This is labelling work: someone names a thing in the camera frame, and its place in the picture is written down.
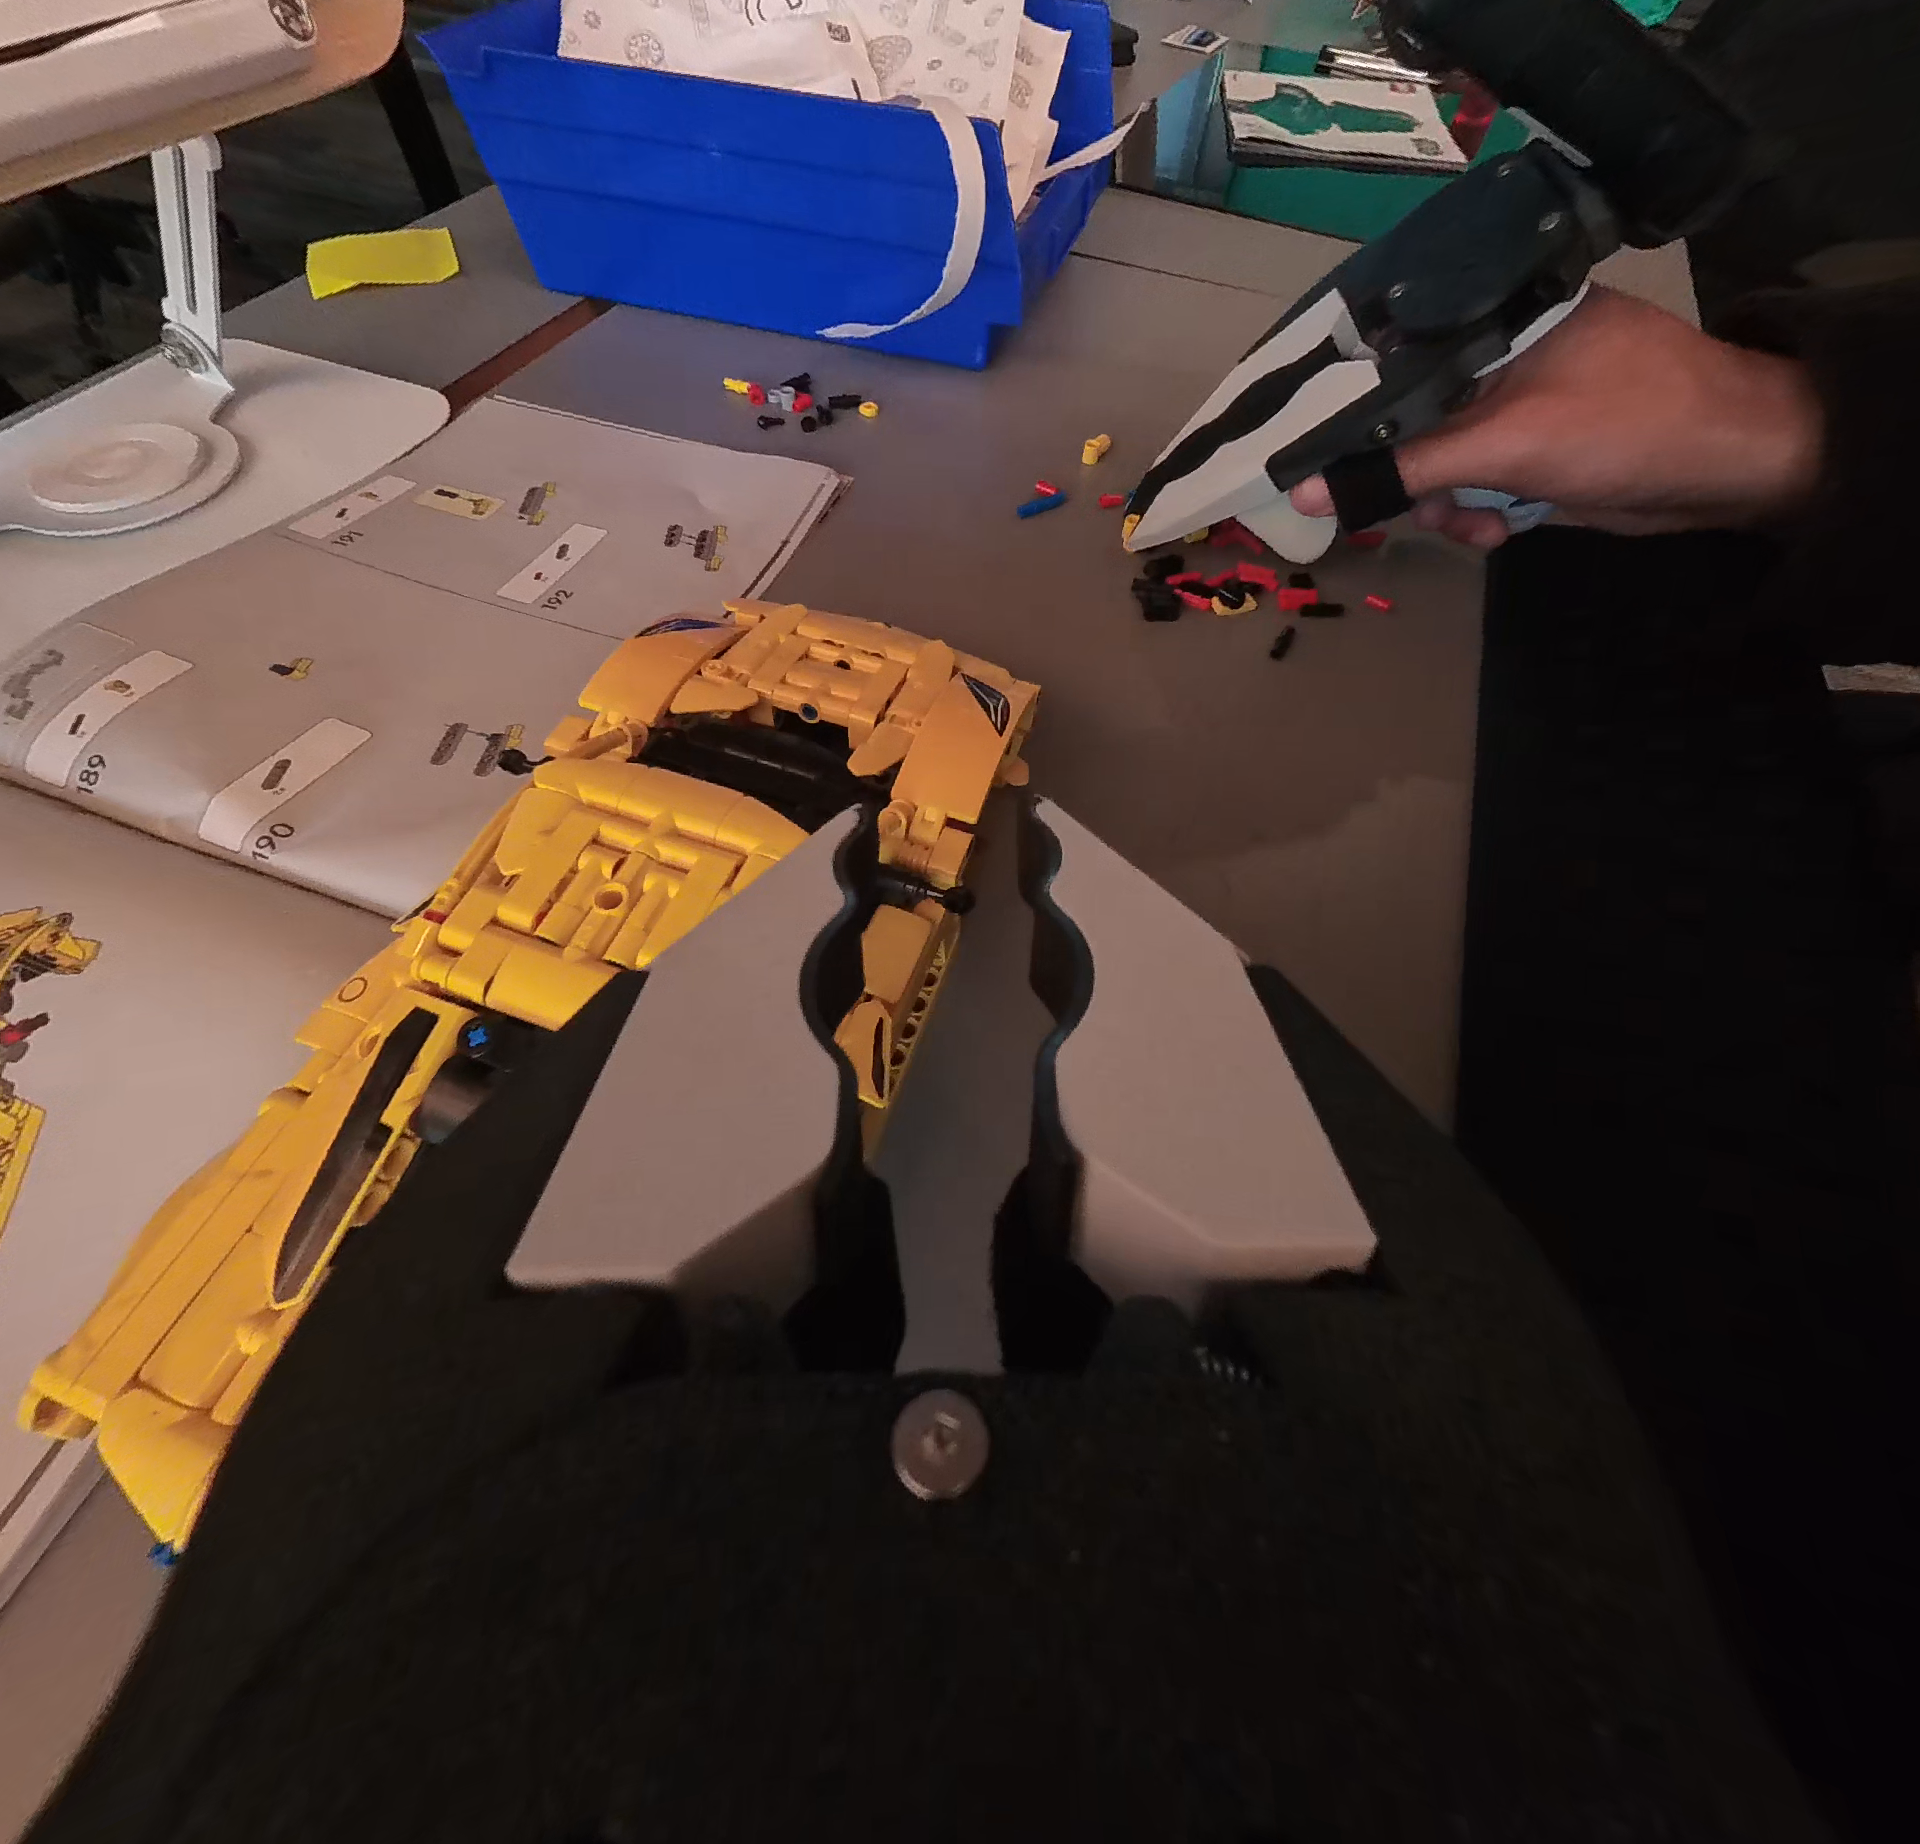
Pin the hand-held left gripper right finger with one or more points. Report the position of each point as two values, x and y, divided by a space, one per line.
1202 1111

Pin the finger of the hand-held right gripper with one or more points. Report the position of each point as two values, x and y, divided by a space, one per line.
1213 490
1279 335

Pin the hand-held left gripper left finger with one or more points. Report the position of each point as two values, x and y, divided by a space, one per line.
689 1123

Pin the blue pin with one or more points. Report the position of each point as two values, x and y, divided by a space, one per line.
1038 503

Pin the yellow brick toy car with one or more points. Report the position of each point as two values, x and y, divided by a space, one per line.
598 857

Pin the person's right forearm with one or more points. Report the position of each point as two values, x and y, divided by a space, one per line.
1872 436

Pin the grey desk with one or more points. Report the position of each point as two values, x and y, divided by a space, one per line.
1202 764

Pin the person's right hand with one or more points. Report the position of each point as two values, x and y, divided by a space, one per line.
1638 418

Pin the pile of red black pins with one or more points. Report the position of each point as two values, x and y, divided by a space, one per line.
1202 583

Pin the green picture card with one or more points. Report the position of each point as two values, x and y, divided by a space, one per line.
1335 118

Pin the white paper strip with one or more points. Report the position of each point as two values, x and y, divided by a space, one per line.
978 197

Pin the cluster of mixed small pins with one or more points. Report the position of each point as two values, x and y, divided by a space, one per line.
798 403

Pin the building instruction booklet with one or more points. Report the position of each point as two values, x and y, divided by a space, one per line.
155 1067

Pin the blue plastic bin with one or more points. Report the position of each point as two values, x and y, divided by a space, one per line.
722 213

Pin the yellow paper scrap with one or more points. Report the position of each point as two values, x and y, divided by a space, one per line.
384 264

